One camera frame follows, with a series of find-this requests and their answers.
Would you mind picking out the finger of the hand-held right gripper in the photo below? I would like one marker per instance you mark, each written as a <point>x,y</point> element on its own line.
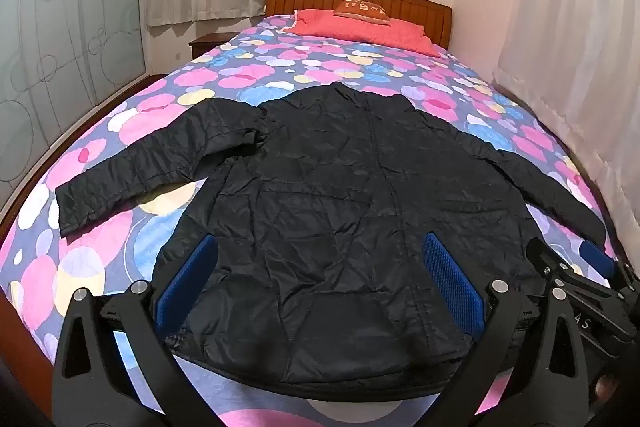
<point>547,257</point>
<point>597,254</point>

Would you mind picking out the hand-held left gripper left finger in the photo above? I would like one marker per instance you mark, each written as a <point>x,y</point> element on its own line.
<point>186,279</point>

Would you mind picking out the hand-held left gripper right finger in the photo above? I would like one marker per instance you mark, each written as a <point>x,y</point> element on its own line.
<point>452,279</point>

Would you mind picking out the black padded jacket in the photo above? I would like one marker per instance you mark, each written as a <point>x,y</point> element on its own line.
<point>320,207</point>

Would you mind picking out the person's right hand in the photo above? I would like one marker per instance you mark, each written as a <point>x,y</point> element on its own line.
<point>606,389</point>

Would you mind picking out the floral circle-print bed sheet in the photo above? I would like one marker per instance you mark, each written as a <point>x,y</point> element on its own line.
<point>210,67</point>

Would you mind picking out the white sheer curtain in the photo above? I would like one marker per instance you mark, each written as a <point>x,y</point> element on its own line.
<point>565,42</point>

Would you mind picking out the wooden nightstand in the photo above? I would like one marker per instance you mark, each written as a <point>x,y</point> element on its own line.
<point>207,44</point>

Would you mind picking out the frosted glass wardrobe door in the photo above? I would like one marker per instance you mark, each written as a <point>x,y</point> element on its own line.
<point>65,57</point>

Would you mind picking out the red pillow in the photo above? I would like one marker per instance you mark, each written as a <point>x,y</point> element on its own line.
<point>365,29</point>

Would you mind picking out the orange cushion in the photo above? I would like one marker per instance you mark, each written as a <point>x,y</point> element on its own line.
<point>361,9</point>

